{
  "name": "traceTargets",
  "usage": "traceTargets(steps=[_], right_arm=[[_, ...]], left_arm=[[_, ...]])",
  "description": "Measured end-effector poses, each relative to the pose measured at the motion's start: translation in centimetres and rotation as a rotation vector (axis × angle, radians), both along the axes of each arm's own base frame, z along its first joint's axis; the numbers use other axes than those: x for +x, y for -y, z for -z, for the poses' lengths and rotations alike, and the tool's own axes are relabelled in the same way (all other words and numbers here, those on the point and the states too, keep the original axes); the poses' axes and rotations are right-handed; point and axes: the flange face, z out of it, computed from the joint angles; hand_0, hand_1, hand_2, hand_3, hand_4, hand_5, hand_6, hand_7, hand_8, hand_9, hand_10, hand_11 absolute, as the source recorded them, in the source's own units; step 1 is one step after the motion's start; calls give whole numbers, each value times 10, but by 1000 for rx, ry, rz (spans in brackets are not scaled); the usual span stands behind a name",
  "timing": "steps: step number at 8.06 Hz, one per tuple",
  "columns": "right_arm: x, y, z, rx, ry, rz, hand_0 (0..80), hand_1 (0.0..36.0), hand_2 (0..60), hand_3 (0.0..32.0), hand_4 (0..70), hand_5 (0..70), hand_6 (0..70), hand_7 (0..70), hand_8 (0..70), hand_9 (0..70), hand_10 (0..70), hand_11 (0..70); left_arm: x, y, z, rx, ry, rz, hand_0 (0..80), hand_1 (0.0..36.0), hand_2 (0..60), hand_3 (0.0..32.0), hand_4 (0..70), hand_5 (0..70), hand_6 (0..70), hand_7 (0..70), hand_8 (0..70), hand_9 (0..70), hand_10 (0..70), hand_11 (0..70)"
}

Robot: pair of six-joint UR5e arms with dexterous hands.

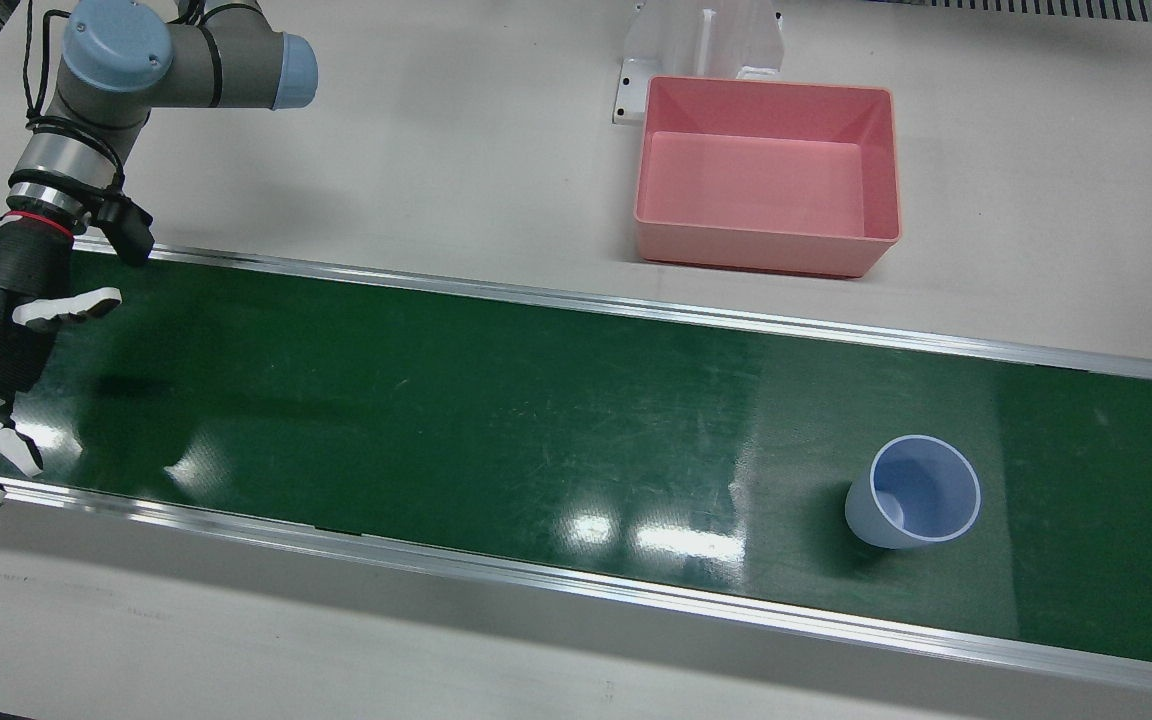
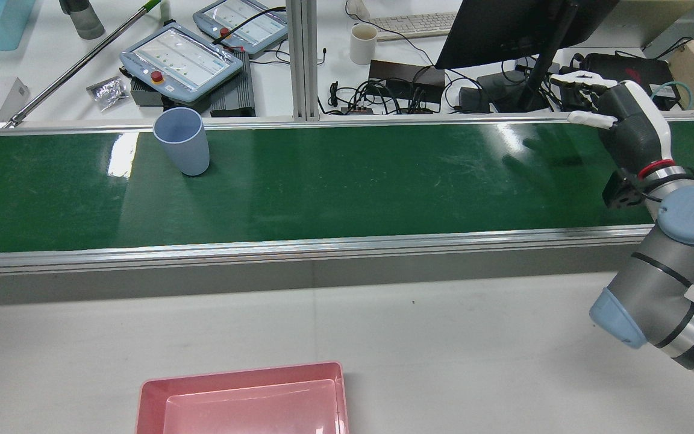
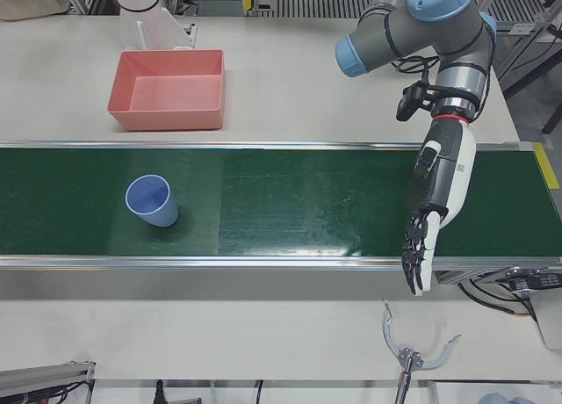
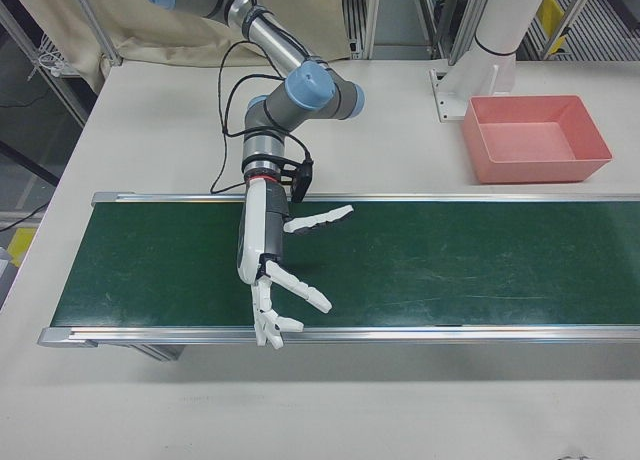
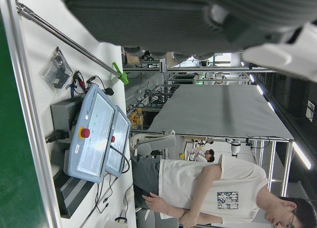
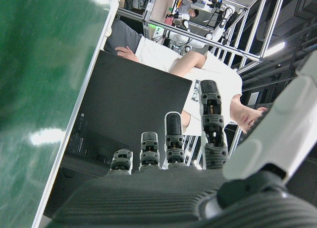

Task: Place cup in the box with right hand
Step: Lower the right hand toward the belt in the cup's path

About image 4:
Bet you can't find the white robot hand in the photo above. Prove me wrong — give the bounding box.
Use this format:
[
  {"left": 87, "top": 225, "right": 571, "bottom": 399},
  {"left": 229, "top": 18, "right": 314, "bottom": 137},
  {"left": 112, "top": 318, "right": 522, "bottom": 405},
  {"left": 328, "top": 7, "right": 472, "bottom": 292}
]
[{"left": 235, "top": 177, "right": 355, "bottom": 351}]

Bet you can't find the pink plastic box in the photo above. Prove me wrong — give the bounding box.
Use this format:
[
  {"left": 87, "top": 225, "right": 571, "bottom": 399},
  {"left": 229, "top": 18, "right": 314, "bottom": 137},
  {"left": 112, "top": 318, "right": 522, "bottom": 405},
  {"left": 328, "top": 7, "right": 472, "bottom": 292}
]
[{"left": 460, "top": 94, "right": 614, "bottom": 185}]

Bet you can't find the green conveyor belt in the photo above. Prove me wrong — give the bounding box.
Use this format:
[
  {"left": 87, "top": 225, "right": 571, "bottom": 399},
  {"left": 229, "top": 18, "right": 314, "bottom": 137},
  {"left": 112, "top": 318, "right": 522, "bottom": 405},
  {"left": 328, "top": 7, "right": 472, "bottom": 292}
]
[{"left": 38, "top": 191, "right": 640, "bottom": 364}]

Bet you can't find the beige fabric curtain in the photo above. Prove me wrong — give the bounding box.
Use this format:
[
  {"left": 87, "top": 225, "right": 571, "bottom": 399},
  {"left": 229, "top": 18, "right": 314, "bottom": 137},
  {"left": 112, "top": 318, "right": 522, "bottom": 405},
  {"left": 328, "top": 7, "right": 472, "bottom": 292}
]
[{"left": 12, "top": 0, "right": 351, "bottom": 99}]

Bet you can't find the white cylindrical column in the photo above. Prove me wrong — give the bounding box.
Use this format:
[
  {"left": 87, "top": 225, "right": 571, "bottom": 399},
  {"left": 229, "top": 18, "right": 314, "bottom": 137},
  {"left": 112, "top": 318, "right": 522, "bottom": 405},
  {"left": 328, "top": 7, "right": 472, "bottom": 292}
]
[{"left": 473, "top": 0, "right": 554, "bottom": 57}]

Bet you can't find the yellow plastic piece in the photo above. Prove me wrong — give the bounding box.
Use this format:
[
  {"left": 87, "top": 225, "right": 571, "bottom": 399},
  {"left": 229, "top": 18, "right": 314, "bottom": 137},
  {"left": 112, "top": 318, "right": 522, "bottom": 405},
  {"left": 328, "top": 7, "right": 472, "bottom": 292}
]
[{"left": 537, "top": 0, "right": 565, "bottom": 29}]

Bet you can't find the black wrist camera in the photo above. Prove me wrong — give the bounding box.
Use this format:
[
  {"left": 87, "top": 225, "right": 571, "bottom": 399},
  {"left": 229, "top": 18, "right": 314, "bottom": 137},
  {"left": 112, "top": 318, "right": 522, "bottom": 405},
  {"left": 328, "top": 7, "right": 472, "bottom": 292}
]
[{"left": 282, "top": 157, "right": 315, "bottom": 204}]

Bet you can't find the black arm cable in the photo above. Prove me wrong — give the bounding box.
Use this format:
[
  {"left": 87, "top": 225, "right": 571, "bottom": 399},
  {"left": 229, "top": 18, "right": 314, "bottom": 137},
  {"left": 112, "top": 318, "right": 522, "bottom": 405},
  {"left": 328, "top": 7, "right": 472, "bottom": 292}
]
[{"left": 209, "top": 0, "right": 314, "bottom": 196}]

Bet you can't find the aluminium frame post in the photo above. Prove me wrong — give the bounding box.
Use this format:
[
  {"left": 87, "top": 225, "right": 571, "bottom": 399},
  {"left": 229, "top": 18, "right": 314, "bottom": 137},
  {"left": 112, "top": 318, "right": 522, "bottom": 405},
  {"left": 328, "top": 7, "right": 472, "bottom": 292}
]
[
  {"left": 69, "top": 0, "right": 124, "bottom": 69},
  {"left": 447, "top": 0, "right": 494, "bottom": 66},
  {"left": 342, "top": 0, "right": 382, "bottom": 61}
]

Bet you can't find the white wire rack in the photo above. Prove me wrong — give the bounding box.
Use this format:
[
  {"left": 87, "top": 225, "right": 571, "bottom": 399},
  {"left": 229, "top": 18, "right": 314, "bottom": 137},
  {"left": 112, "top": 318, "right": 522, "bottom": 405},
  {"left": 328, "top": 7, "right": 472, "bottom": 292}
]
[{"left": 34, "top": 29, "right": 76, "bottom": 79}]

